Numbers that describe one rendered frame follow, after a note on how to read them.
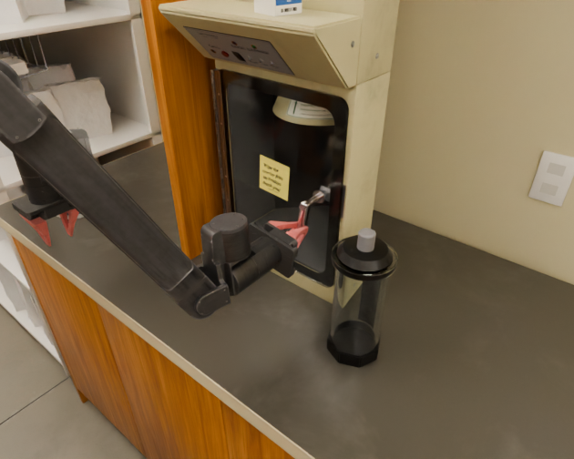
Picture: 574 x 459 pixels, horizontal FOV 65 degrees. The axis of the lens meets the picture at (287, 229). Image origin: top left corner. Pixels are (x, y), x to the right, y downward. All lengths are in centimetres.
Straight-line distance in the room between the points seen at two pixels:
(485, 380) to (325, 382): 29
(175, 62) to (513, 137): 74
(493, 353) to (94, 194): 76
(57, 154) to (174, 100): 45
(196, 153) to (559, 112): 76
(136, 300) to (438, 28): 90
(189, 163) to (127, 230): 45
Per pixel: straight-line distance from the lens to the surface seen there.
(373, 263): 72
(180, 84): 95
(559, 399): 95
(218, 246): 67
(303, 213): 81
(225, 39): 78
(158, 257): 62
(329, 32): 65
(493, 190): 119
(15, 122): 50
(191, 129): 99
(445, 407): 86
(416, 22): 116
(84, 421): 208
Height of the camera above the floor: 162
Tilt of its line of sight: 34 degrees down
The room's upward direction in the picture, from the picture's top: straight up
